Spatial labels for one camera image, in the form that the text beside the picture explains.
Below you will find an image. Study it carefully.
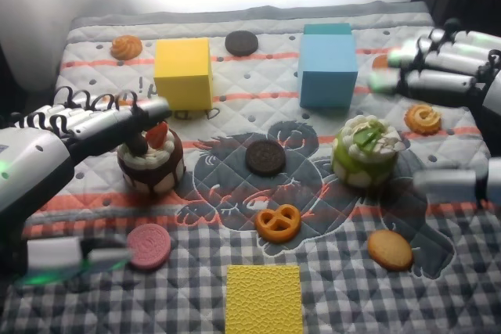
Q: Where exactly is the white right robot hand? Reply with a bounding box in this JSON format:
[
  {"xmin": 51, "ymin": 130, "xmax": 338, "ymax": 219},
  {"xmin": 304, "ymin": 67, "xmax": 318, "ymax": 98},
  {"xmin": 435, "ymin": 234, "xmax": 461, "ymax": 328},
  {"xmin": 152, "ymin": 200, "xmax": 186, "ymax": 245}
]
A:
[{"xmin": 369, "ymin": 19, "xmax": 501, "ymax": 204}]

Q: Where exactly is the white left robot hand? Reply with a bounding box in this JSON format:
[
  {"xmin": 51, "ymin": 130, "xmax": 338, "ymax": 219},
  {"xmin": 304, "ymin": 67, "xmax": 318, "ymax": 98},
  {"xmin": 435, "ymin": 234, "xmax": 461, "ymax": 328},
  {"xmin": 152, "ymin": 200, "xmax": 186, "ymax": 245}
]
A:
[{"xmin": 0, "ymin": 89, "xmax": 173, "ymax": 286}]

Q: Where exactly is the green cream toy cake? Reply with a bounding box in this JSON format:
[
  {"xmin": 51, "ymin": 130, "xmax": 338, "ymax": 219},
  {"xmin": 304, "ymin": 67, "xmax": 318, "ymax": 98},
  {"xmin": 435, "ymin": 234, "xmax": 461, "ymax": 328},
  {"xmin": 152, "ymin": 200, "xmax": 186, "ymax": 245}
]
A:
[{"xmin": 331, "ymin": 114, "xmax": 405, "ymax": 189}]

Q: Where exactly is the chocolate strawberry toy cake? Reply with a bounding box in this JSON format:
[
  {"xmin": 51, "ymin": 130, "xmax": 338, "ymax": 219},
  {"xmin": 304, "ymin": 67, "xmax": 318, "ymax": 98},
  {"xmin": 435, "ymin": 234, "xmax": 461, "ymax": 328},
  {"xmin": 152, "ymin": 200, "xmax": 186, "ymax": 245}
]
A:
[{"xmin": 117, "ymin": 120, "xmax": 187, "ymax": 195}]

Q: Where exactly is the light blue cube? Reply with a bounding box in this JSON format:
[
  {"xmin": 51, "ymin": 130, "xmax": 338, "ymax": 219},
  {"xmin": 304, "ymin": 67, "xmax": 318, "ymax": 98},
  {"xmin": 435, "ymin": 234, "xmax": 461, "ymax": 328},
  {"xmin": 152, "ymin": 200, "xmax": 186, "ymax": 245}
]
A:
[{"xmin": 297, "ymin": 32, "xmax": 359, "ymax": 110}]

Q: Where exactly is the smooth yellow cube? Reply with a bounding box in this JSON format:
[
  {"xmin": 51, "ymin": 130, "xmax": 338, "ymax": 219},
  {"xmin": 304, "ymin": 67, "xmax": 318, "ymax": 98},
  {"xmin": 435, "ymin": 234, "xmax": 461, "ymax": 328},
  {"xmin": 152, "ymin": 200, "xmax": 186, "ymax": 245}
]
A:
[{"xmin": 153, "ymin": 38, "xmax": 214, "ymax": 111}]

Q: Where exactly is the yellow textured square pad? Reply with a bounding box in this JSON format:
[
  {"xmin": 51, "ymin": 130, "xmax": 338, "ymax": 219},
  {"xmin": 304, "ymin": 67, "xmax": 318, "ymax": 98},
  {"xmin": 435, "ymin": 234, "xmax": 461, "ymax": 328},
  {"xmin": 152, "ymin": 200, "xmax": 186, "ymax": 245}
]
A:
[{"xmin": 225, "ymin": 264, "xmax": 305, "ymax": 334}]

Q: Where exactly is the orange swirl cookie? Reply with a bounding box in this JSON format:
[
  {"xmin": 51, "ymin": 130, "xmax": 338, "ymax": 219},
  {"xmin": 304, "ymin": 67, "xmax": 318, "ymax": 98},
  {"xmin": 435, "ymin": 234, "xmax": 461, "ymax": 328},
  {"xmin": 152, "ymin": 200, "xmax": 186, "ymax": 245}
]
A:
[{"xmin": 404, "ymin": 104, "xmax": 442, "ymax": 135}]

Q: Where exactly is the round orange cookie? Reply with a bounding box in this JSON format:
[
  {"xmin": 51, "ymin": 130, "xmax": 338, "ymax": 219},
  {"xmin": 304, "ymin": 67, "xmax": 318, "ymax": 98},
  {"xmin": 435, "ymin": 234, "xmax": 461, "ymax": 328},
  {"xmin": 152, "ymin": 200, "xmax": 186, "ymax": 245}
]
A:
[{"xmin": 371, "ymin": 54, "xmax": 391, "ymax": 71}]

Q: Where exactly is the flat teal block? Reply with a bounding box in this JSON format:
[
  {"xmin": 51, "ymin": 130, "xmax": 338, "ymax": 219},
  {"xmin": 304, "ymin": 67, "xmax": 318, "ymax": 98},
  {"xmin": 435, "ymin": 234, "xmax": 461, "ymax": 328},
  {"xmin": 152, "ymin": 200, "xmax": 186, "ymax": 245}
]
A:
[{"xmin": 303, "ymin": 23, "xmax": 353, "ymax": 37}]

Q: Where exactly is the orange rosette cookie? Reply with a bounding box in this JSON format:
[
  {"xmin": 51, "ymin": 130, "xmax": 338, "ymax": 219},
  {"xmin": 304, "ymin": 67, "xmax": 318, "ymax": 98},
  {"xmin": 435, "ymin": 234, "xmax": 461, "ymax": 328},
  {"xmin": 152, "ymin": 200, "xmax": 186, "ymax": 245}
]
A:
[{"xmin": 110, "ymin": 35, "xmax": 143, "ymax": 60}]

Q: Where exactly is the pink sandwich cookie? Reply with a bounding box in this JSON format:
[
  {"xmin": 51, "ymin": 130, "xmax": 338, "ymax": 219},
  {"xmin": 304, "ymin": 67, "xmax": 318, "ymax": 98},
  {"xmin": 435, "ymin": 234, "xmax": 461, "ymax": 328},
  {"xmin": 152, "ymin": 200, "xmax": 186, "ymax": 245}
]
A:
[{"xmin": 125, "ymin": 223, "xmax": 172, "ymax": 271}]

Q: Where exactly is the plain round tan biscuit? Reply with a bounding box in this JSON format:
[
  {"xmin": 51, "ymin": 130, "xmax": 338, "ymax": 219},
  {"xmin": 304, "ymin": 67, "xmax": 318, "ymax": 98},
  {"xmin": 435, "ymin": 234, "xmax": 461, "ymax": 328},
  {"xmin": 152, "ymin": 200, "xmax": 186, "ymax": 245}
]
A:
[{"xmin": 366, "ymin": 229, "xmax": 414, "ymax": 271}]

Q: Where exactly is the grey quilt with bear print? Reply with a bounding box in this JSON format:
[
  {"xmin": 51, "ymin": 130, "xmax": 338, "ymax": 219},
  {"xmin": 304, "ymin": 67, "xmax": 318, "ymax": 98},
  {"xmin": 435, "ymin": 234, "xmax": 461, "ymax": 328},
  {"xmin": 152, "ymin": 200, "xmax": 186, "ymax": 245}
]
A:
[{"xmin": 0, "ymin": 1, "xmax": 501, "ymax": 334}]

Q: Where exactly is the dark chocolate sandwich cookie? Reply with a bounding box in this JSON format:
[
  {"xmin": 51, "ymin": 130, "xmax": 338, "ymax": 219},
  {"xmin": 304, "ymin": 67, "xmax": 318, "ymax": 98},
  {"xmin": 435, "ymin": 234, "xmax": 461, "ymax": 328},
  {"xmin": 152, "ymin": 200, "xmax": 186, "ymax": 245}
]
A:
[
  {"xmin": 225, "ymin": 31, "xmax": 260, "ymax": 56},
  {"xmin": 245, "ymin": 139, "xmax": 287, "ymax": 178}
]

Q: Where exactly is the orange pretzel cookie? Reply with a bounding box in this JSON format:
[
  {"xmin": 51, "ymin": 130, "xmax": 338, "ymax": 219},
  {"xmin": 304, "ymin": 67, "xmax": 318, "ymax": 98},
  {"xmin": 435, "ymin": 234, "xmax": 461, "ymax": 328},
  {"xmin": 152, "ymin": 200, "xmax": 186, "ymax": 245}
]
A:
[{"xmin": 254, "ymin": 203, "xmax": 301, "ymax": 243}]

